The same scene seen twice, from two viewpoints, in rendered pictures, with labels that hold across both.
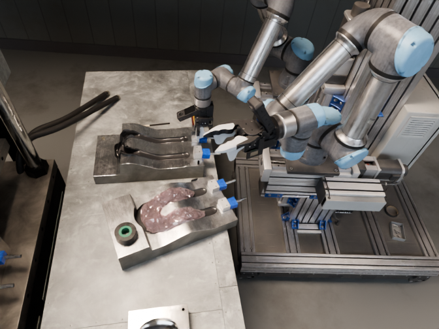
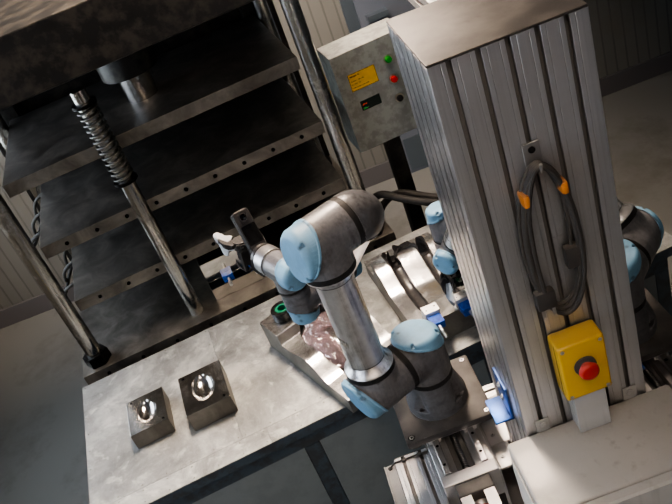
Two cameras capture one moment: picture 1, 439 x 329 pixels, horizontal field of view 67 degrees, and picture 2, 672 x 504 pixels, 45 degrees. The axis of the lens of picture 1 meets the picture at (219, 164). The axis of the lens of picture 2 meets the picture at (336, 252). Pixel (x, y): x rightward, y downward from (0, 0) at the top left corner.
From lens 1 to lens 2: 2.18 m
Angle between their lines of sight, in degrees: 70
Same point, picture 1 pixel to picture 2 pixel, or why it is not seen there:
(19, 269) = (262, 287)
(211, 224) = (332, 379)
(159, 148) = (425, 281)
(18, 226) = not seen: hidden behind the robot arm
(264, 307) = not seen: outside the picture
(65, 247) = not seen: hidden behind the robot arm
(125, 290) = (250, 358)
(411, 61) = (287, 256)
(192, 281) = (269, 402)
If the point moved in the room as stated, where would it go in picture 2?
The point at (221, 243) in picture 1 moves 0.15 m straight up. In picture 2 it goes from (322, 408) to (306, 373)
